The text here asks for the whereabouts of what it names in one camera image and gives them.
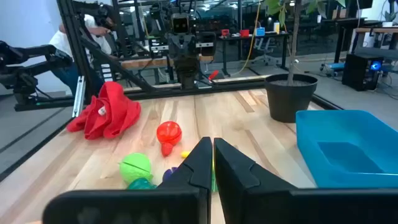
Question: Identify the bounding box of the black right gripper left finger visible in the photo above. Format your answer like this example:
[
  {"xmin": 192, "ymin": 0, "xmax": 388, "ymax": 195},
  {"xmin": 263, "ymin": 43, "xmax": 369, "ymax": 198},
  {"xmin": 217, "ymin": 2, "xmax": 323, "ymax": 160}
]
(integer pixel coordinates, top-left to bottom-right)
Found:
[{"xmin": 42, "ymin": 136, "xmax": 213, "ymax": 224}]

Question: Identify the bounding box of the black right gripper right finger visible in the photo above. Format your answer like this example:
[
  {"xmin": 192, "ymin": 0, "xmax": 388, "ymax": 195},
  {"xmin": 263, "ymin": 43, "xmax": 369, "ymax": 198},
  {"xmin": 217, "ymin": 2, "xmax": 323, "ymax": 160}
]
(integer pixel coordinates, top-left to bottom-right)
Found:
[{"xmin": 213, "ymin": 138, "xmax": 398, "ymax": 224}]

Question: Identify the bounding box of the purple toy eggplant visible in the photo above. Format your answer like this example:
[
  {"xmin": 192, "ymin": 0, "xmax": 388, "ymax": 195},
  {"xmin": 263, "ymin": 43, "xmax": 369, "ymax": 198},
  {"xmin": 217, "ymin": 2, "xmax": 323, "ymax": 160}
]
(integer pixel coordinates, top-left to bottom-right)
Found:
[{"xmin": 162, "ymin": 167, "xmax": 178, "ymax": 183}]

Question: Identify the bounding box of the dark green toy pepper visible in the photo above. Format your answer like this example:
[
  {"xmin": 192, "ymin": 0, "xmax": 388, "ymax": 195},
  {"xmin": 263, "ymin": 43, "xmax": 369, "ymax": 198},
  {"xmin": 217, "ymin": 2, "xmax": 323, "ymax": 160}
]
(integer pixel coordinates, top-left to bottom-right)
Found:
[{"xmin": 126, "ymin": 177, "xmax": 157, "ymax": 190}]

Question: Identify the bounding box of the red toy strawberry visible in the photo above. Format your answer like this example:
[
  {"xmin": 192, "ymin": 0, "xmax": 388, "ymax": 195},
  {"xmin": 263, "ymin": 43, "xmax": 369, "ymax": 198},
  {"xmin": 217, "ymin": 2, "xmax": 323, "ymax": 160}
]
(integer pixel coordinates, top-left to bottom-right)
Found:
[{"xmin": 160, "ymin": 142, "xmax": 174, "ymax": 157}]

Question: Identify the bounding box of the light green toy cabbage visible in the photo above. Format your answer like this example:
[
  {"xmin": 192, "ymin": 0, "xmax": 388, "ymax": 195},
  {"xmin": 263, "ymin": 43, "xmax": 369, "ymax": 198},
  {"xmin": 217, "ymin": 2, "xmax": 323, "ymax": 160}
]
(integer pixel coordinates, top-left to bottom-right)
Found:
[{"xmin": 119, "ymin": 152, "xmax": 154, "ymax": 184}]

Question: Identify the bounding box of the red toy tomato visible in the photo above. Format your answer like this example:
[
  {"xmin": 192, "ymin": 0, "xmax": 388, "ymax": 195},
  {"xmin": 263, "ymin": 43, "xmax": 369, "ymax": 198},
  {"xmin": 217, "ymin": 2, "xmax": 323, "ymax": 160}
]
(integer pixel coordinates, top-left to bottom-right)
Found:
[{"xmin": 156, "ymin": 121, "xmax": 183, "ymax": 146}]

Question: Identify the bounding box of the blue plastic tub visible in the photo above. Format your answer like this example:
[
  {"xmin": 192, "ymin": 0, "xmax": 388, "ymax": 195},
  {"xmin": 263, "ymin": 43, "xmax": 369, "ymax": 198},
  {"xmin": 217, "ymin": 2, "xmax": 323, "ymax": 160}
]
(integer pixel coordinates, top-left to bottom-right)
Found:
[{"xmin": 295, "ymin": 109, "xmax": 398, "ymax": 189}]

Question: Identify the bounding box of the red cloth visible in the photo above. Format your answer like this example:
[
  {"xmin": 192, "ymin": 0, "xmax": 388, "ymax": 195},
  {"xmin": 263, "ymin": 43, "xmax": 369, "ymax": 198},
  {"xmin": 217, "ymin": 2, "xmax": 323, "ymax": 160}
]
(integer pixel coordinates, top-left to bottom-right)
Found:
[{"xmin": 66, "ymin": 81, "xmax": 142, "ymax": 140}]

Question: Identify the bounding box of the black plant pot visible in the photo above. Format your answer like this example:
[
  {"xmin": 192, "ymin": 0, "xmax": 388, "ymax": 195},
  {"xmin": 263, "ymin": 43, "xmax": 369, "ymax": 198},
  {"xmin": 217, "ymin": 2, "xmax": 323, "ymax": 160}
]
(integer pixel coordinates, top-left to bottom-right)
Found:
[{"xmin": 264, "ymin": 73, "xmax": 319, "ymax": 123}]

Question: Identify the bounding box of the wooden workbench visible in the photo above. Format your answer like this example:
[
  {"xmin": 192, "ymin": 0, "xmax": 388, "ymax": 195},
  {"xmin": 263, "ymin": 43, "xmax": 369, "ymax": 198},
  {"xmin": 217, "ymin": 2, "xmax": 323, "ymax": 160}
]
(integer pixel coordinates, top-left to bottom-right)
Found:
[{"xmin": 119, "ymin": 55, "xmax": 215, "ymax": 71}]

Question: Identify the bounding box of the white office chair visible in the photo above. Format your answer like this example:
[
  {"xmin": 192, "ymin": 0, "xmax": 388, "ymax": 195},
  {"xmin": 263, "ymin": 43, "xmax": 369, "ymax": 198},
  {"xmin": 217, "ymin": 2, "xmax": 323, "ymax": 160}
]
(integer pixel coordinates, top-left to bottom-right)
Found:
[{"xmin": 251, "ymin": 37, "xmax": 280, "ymax": 66}]

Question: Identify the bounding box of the blue floor equipment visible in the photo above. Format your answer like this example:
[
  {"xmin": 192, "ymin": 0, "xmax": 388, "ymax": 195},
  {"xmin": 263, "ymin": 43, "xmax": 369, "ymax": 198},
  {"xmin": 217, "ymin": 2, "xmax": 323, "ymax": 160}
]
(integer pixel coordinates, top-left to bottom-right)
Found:
[{"xmin": 320, "ymin": 62, "xmax": 346, "ymax": 77}]

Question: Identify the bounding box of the small green potted tree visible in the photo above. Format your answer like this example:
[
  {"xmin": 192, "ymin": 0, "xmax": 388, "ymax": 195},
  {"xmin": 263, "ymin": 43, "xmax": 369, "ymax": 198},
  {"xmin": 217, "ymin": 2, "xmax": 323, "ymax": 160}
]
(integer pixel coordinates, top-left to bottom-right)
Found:
[{"xmin": 264, "ymin": 0, "xmax": 346, "ymax": 86}]

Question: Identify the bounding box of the black office desk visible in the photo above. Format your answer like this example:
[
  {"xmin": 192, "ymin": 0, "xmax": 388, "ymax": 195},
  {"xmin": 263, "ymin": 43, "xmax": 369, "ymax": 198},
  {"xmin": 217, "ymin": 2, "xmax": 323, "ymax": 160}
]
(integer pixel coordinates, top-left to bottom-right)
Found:
[{"xmin": 219, "ymin": 32, "xmax": 290, "ymax": 77}]

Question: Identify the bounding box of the black computer tower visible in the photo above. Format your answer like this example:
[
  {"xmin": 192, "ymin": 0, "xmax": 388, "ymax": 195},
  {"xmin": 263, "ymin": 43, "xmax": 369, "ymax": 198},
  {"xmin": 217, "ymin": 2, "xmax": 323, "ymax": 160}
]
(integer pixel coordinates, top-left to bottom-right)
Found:
[{"xmin": 341, "ymin": 53, "xmax": 385, "ymax": 91}]

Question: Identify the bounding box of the person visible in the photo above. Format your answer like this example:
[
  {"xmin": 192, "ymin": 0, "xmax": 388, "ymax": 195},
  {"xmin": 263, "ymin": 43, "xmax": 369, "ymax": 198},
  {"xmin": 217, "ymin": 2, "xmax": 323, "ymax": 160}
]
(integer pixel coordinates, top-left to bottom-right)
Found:
[{"xmin": 49, "ymin": 4, "xmax": 116, "ymax": 95}]

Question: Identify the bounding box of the wooden top metal table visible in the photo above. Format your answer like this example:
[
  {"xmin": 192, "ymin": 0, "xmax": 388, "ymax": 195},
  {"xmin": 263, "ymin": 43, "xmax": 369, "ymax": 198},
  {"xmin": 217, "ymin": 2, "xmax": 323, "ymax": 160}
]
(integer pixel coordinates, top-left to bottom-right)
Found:
[{"xmin": 354, "ymin": 27, "xmax": 398, "ymax": 50}]

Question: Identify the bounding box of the small white planter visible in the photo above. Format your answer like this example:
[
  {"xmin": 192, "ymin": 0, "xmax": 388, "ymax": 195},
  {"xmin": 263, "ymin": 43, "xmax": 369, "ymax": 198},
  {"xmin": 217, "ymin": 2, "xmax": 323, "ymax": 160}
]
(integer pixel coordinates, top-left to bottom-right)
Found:
[{"xmin": 381, "ymin": 11, "xmax": 398, "ymax": 28}]

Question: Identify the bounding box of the silver aluminium rail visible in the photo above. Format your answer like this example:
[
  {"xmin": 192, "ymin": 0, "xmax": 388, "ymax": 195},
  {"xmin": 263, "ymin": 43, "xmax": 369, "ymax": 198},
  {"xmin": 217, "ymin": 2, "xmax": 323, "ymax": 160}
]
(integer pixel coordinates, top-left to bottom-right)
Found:
[{"xmin": 72, "ymin": 75, "xmax": 86, "ymax": 118}]

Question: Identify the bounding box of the yellow hanging cable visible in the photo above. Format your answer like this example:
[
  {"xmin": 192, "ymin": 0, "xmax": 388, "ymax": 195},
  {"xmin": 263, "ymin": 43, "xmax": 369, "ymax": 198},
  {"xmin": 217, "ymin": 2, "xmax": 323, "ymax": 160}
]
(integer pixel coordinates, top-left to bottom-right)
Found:
[{"xmin": 229, "ymin": 0, "xmax": 262, "ymax": 77}]

